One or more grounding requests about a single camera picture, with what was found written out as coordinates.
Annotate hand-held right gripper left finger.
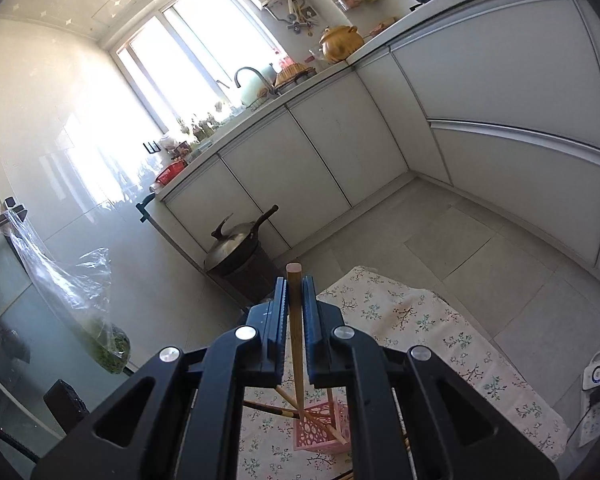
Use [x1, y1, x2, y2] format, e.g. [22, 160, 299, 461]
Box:
[30, 276, 289, 480]

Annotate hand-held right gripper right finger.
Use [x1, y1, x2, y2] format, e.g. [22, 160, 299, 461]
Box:
[302, 275, 561, 480]

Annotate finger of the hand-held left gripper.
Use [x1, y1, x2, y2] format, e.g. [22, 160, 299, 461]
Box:
[44, 380, 88, 433]

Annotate tan bamboo chopstick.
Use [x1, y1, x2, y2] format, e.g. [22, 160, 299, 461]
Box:
[285, 262, 306, 408]

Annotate black chopstick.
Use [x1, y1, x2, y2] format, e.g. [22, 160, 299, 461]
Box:
[242, 400, 308, 422]

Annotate bunch of wooden chopsticks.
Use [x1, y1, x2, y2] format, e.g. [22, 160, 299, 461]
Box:
[274, 385, 342, 445]

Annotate pink perforated utensil holder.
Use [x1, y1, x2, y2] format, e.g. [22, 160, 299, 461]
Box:
[292, 400, 353, 453]

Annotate brown bucket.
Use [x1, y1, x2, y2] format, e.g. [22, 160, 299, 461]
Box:
[225, 247, 291, 311]

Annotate plastic bag of greens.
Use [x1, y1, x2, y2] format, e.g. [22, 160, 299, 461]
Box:
[2, 210, 131, 376]

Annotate floral tablecloth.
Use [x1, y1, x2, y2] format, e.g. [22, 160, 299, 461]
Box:
[237, 266, 571, 480]

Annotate steel wok lid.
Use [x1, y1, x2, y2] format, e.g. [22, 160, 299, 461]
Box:
[203, 212, 261, 273]

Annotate frosted glass door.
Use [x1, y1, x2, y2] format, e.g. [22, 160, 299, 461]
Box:
[0, 160, 146, 461]

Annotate black wok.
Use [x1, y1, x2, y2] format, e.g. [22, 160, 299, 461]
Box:
[205, 205, 280, 278]

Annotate red plastic basket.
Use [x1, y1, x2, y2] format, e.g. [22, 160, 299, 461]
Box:
[155, 162, 188, 186]

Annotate cluster of small bottles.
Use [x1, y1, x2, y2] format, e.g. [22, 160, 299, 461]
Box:
[177, 110, 216, 143]

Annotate bamboo basket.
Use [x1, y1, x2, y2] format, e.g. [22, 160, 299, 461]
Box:
[274, 60, 315, 88]

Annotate curved sink faucet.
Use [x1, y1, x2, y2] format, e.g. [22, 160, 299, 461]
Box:
[234, 66, 276, 97]

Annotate kitchen window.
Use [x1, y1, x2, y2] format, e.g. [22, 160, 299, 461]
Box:
[110, 0, 281, 136]

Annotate yellow clay pot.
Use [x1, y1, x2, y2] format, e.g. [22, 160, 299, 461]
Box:
[319, 25, 365, 63]

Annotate white power strip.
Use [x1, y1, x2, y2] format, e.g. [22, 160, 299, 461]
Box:
[577, 402, 600, 448]

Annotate white kitchen cabinets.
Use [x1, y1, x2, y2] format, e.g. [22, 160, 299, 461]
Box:
[145, 0, 600, 281]

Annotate water pipe fittings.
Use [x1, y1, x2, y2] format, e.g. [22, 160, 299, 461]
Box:
[267, 0, 321, 36]

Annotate black cable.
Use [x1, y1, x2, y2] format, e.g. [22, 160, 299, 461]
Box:
[0, 417, 41, 463]

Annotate metal door handle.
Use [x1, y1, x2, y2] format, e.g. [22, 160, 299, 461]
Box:
[0, 197, 28, 231]

